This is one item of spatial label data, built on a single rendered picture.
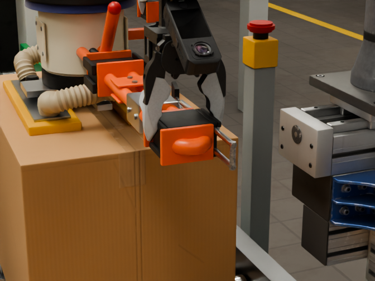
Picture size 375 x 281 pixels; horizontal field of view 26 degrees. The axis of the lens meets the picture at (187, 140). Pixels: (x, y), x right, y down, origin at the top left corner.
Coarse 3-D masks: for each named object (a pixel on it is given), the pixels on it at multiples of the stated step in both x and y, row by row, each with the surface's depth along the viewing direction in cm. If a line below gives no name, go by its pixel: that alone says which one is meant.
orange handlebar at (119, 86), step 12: (132, 36) 171; (84, 48) 155; (132, 72) 138; (108, 84) 135; (120, 84) 130; (132, 84) 130; (120, 96) 129; (168, 108) 120; (180, 144) 106; (192, 144) 106; (204, 144) 107
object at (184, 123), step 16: (176, 112) 113; (192, 112) 113; (160, 128) 108; (176, 128) 106; (192, 128) 107; (208, 128) 108; (144, 144) 114; (160, 144) 107; (160, 160) 108; (176, 160) 108; (192, 160) 108
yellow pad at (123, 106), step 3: (111, 102) 166; (114, 102) 164; (114, 105) 164; (117, 105) 162; (120, 105) 161; (123, 105) 161; (126, 105) 161; (114, 108) 164; (117, 108) 162; (120, 108) 160; (123, 108) 159; (126, 108) 159; (117, 111) 162; (120, 111) 160; (123, 111) 158; (126, 111) 158; (120, 114) 160; (123, 114) 158; (126, 114) 156; (123, 117) 158; (126, 117) 156; (126, 120) 156; (129, 123) 155
